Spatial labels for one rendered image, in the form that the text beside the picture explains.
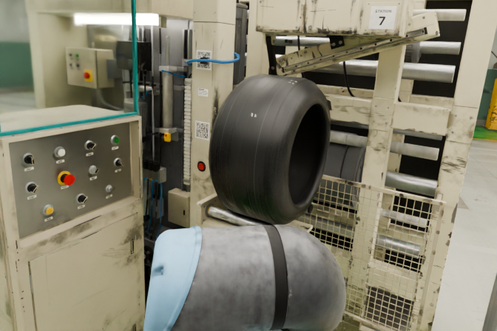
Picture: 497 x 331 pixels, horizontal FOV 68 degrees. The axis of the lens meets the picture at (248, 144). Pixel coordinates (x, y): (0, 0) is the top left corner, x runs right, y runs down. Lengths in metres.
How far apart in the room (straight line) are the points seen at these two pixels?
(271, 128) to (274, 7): 0.65
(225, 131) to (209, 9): 0.50
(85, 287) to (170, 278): 1.29
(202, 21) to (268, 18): 0.31
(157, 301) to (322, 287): 0.17
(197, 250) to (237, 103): 0.94
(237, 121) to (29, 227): 0.79
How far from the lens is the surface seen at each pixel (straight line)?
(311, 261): 0.42
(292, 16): 1.63
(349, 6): 1.55
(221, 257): 0.40
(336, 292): 0.46
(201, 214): 1.54
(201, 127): 1.57
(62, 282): 1.59
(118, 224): 1.66
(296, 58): 1.76
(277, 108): 1.23
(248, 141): 1.22
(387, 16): 1.51
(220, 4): 1.51
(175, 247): 0.41
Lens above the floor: 1.56
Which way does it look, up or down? 15 degrees down
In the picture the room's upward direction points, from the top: 3 degrees clockwise
